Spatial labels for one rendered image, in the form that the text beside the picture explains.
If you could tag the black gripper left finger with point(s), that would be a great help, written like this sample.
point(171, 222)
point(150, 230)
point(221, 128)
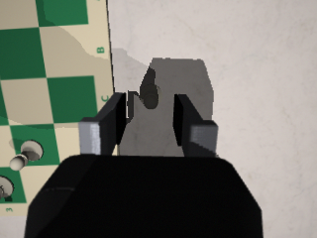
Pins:
point(99, 135)

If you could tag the green and cream chessboard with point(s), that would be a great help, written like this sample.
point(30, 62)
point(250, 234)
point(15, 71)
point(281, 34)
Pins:
point(55, 69)

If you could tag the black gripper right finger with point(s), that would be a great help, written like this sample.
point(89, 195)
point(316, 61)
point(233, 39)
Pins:
point(197, 137)

